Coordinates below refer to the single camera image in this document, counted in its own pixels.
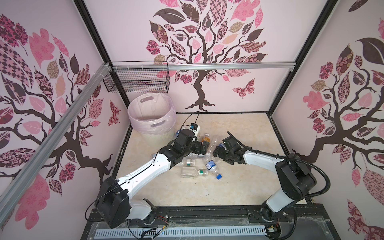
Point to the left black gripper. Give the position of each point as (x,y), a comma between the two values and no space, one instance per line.
(204,147)

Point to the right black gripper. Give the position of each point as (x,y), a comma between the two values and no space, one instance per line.
(220,155)

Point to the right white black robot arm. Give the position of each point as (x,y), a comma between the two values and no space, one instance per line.
(295,178)

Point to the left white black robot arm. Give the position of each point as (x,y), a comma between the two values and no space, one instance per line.
(115,201)

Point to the pink plastic bin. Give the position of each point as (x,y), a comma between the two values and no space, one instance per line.
(152,114)

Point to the clear square bottle upper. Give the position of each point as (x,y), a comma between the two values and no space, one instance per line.
(189,162)

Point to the clear square bottle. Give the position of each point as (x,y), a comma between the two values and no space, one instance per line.
(192,172)
(189,162)

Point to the clear ribbed bottle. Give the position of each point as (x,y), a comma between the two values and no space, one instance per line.
(215,141)

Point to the orange red drink bottle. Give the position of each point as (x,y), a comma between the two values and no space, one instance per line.
(206,138)

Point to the blue label bottle blue cap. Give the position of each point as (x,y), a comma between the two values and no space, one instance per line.
(213,169)

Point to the long clear crushed bottle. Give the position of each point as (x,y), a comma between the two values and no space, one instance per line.
(195,156)

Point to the clear square bottle lower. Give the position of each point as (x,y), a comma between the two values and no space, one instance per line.
(192,172)

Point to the flat blue label bottle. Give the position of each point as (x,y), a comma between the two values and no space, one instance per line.
(152,156)

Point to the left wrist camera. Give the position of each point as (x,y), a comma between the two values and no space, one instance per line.
(195,128)

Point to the black wire basket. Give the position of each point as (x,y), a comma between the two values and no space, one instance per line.
(138,77)

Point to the white slotted cable duct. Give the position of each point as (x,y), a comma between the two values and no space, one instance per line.
(179,232)

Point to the aluminium rail back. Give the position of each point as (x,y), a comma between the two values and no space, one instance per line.
(225,66)

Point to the aluminium rail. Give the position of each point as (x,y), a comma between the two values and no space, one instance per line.
(225,66)
(24,179)

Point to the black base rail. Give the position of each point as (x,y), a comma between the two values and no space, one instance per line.
(301,222)

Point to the aluminium rail left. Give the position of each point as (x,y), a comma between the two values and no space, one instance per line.
(24,179)

